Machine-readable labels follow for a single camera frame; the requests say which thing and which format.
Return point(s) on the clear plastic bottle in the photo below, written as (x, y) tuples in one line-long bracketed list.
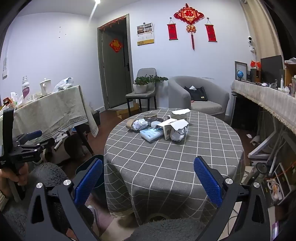
[(26, 89)]

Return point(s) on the round table, grey checked cloth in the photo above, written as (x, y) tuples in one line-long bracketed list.
[(161, 162)]

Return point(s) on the dark wooden box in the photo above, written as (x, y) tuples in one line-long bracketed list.
[(254, 75)]

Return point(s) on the potted plant in white pot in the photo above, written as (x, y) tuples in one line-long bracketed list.
[(159, 79), (140, 88)]

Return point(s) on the dark wooden table leg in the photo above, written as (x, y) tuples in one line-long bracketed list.
[(85, 139)]

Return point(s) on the white metal desk frame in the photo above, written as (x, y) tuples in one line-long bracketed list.
[(263, 146)]

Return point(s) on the crumpled plastic bag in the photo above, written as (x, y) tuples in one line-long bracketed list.
[(63, 84)]

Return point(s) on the black packet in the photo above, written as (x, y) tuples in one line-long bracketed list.
[(148, 119)]

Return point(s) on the flat cardboard box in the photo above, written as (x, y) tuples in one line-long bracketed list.
[(124, 112)]

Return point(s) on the open cardboard box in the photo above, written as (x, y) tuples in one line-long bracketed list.
[(167, 132)]

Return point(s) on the small black box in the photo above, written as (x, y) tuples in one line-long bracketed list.
[(96, 118)]

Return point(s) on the wall calendar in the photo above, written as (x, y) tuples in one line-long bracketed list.
[(145, 34)]

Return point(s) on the silver foil roll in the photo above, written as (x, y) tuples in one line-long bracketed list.
[(57, 144)]

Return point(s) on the white bottle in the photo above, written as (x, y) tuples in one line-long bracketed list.
[(282, 82)]

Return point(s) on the black handbag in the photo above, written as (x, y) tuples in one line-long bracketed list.
[(196, 95)]

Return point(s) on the picture frame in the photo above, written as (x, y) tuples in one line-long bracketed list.
[(238, 66)]

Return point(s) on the red hanging scroll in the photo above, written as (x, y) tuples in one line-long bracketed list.
[(211, 32), (172, 31)]

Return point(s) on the white computer mouse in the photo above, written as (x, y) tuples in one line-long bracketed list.
[(265, 84)]

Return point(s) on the wooden desktop shelf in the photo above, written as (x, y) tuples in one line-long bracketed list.
[(289, 74)]

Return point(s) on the side table, beige cloth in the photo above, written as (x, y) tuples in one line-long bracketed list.
[(50, 109)]

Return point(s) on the grey dining chair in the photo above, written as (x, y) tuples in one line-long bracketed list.
[(143, 74)]

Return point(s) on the dark blue trash bin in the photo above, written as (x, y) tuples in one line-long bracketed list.
[(81, 168)]

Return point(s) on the small red flag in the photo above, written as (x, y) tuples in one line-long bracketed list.
[(258, 64), (253, 63)]

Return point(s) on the white paper box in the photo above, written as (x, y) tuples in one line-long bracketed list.
[(180, 113)]

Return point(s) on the small blue globe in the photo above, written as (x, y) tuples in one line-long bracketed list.
[(240, 74)]

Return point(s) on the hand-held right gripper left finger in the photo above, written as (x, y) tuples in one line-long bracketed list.
[(89, 183)]

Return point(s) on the blue tissue pack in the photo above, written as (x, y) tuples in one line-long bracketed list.
[(151, 134)]

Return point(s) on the beige curtain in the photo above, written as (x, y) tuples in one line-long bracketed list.
[(261, 27)]

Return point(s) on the grey door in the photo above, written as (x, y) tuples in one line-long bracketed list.
[(115, 76)]

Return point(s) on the person's left forearm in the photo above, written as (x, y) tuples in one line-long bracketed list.
[(2, 201)]

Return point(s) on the brown tape roll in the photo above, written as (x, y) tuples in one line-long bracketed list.
[(129, 124)]

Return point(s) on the black monitor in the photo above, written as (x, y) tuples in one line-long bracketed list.
[(271, 69)]

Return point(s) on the white wall notice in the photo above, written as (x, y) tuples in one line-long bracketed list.
[(4, 67)]

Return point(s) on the red diamond door decoration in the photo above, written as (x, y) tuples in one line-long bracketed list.
[(116, 45)]

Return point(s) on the paper ball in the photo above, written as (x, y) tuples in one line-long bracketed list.
[(178, 134), (140, 125)]

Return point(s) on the white jug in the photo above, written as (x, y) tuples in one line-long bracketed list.
[(45, 87)]

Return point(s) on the red snack packet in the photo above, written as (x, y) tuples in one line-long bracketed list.
[(7, 102)]

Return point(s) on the white security camera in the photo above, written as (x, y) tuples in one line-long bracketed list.
[(250, 40)]

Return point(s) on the clear plastic bowl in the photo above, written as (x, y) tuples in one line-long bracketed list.
[(157, 120)]

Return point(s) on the grey cat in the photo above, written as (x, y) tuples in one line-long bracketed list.
[(71, 148)]

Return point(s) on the grey armchair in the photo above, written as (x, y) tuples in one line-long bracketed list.
[(180, 92)]

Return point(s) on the grey fleece clothing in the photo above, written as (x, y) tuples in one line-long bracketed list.
[(166, 229)]

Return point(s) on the person's left hand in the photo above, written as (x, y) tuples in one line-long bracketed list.
[(9, 176)]

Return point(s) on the red knot wall ornament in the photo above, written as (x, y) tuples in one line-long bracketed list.
[(189, 14)]

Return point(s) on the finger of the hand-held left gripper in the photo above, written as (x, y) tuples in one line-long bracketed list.
[(44, 143), (34, 134)]

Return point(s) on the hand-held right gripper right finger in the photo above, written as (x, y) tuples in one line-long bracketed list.
[(208, 180)]

